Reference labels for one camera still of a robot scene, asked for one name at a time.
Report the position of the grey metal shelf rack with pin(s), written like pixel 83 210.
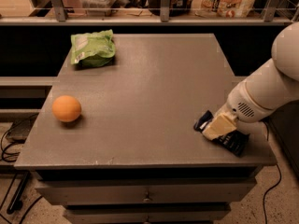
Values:
pixel 135 12

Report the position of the round metal drawer knob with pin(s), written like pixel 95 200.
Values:
pixel 147 199

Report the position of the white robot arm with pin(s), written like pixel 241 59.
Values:
pixel 271 86

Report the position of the orange fruit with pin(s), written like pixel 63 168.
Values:
pixel 66 108

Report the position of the dark blue rxbar wrapper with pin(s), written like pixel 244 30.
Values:
pixel 234 141

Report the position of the green rice chip bag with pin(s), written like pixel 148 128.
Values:
pixel 92 49

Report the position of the colourful snack bag on shelf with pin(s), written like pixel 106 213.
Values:
pixel 224 8

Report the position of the grey drawer cabinet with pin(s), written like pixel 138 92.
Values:
pixel 135 137

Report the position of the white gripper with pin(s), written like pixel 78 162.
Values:
pixel 242 107

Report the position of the grey power adapter box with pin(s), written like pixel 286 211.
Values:
pixel 19 130

